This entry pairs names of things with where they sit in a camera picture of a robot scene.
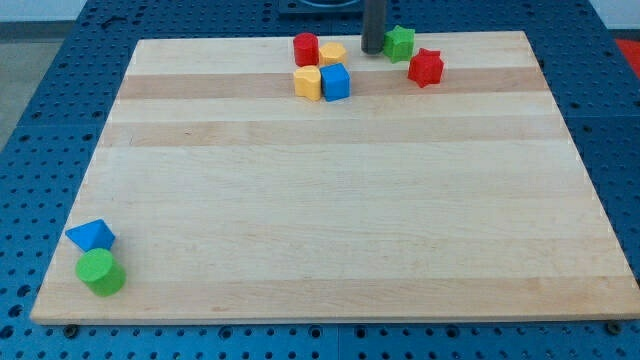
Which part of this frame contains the green star block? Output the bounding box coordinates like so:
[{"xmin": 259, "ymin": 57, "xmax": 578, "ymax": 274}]
[{"xmin": 383, "ymin": 25, "xmax": 415, "ymax": 63}]

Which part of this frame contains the red star block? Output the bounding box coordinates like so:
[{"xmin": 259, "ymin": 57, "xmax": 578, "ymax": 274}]
[{"xmin": 407, "ymin": 48, "xmax": 444, "ymax": 88}]

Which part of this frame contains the blue cube block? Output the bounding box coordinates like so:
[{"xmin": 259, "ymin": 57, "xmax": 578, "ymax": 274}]
[{"xmin": 320, "ymin": 63, "xmax": 350, "ymax": 101}]

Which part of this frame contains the yellow heart block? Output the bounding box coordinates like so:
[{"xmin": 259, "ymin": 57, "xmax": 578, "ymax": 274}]
[{"xmin": 293, "ymin": 65, "xmax": 322, "ymax": 101}]

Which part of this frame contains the wooden board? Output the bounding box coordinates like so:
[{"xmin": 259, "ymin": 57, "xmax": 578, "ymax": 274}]
[{"xmin": 31, "ymin": 31, "xmax": 639, "ymax": 325}]

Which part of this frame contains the yellow hexagon block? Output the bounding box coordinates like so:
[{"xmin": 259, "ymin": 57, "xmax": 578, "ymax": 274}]
[{"xmin": 319, "ymin": 42, "xmax": 348, "ymax": 66}]

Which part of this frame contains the red cylinder block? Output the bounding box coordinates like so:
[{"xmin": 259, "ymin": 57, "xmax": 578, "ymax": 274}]
[{"xmin": 293, "ymin": 32, "xmax": 319, "ymax": 67}]

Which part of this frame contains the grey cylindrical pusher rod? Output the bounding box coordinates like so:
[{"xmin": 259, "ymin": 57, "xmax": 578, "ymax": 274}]
[{"xmin": 361, "ymin": 0, "xmax": 387, "ymax": 55}]

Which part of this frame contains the blue triangle block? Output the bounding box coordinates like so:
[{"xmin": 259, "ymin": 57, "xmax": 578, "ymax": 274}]
[{"xmin": 65, "ymin": 219, "xmax": 115, "ymax": 252}]

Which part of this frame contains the green cylinder block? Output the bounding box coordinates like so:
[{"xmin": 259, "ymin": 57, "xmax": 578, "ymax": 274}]
[{"xmin": 75, "ymin": 248, "xmax": 126, "ymax": 297}]

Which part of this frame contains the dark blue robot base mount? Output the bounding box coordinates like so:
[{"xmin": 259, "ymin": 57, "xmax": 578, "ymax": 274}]
[{"xmin": 276, "ymin": 0, "xmax": 364, "ymax": 15}]

